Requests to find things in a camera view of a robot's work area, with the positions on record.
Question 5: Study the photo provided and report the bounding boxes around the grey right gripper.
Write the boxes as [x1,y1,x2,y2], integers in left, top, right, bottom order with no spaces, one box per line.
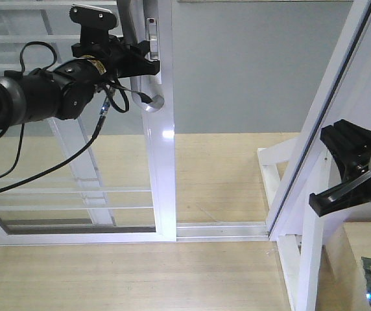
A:
[309,119,371,216]

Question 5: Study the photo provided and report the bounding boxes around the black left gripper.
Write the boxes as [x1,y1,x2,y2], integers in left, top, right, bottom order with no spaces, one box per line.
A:
[71,24,160,83]

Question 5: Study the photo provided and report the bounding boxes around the grey metal door handle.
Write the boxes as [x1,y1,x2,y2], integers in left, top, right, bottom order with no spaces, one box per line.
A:
[117,1,164,113]

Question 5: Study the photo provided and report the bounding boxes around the white framed sliding glass door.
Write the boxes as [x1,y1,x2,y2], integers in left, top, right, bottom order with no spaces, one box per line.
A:
[0,1,176,246]

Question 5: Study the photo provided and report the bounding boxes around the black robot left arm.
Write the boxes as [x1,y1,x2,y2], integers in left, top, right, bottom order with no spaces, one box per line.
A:
[0,26,160,130]

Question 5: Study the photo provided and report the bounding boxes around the grey door lock plate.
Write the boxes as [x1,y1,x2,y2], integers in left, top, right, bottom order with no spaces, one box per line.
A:
[145,18,159,60]

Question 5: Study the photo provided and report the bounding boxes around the aluminium floor door track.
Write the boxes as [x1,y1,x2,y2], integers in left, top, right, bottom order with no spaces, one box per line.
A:
[176,222,269,242]

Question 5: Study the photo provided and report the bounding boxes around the green circuit board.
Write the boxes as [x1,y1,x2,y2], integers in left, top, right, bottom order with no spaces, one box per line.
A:
[361,257,371,310]

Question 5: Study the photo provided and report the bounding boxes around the white wooden support brace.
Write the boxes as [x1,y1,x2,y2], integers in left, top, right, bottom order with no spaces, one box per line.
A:
[257,147,300,310]

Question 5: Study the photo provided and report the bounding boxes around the black cable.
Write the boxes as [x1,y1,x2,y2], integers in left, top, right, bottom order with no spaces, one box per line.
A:
[0,41,150,198]

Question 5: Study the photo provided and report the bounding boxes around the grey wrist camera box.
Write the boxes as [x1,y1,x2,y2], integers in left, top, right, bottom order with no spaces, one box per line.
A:
[69,4,118,30]

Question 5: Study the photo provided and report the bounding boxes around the white door frame post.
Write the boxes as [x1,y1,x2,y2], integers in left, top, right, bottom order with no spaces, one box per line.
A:
[265,0,371,311]

